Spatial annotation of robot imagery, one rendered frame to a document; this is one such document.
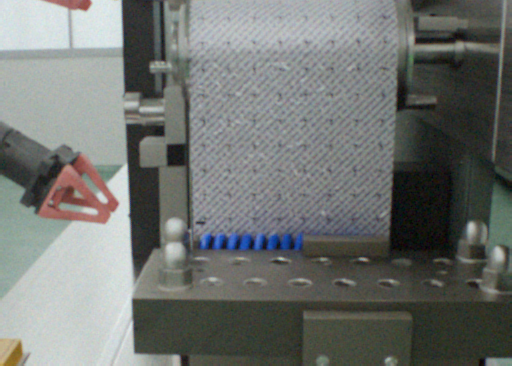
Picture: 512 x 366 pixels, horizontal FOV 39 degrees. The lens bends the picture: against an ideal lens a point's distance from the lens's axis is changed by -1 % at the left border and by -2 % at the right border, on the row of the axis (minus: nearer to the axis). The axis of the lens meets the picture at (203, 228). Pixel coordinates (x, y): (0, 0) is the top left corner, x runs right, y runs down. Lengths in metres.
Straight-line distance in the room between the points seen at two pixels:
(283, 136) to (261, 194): 0.07
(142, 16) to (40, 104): 5.56
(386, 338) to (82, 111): 6.03
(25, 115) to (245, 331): 6.14
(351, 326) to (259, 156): 0.26
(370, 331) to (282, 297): 0.09
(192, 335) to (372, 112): 0.34
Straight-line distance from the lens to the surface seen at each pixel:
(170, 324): 0.72
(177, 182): 0.96
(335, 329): 0.70
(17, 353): 0.90
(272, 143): 0.86
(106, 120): 6.61
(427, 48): 0.92
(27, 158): 0.89
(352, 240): 0.84
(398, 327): 0.71
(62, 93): 6.67
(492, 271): 0.76
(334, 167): 0.87
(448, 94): 1.00
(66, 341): 0.95
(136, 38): 1.20
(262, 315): 0.71
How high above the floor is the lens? 1.29
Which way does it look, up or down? 16 degrees down
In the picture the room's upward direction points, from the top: 1 degrees counter-clockwise
